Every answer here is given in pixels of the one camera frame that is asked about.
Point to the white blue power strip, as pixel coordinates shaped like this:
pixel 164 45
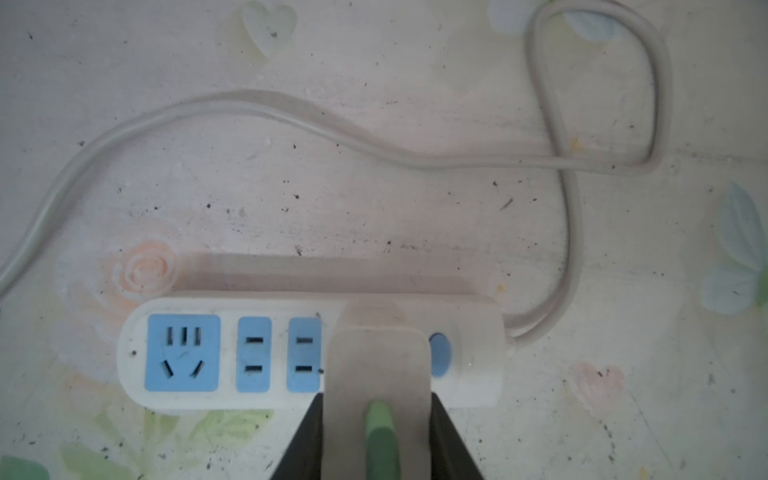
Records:
pixel 243 351

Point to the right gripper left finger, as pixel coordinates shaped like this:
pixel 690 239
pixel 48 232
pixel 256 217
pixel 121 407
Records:
pixel 302 460

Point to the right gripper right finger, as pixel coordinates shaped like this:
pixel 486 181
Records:
pixel 450 458

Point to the white usb charger adapter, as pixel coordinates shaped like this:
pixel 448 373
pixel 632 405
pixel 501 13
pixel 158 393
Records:
pixel 374 356

